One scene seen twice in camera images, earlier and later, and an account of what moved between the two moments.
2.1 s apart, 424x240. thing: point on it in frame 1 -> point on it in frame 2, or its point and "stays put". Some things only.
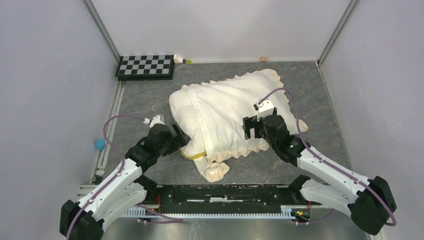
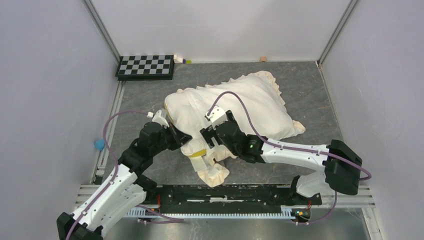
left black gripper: x=180 y=139 stays put
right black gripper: x=251 y=122 -> x=208 y=132
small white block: x=177 y=60 stays put
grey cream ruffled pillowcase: x=210 y=115 stays put
